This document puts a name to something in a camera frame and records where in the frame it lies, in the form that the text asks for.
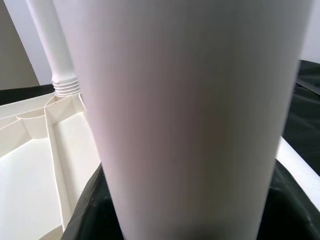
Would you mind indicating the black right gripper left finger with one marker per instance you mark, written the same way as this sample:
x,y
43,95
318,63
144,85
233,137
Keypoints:
x,y
95,217

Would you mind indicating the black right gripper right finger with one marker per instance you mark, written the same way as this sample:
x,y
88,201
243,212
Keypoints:
x,y
290,215

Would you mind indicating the white plastic table top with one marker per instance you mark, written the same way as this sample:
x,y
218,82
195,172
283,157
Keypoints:
x,y
25,175

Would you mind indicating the white plastic table leg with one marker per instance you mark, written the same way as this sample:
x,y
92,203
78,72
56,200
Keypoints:
x,y
300,160
187,112
52,50

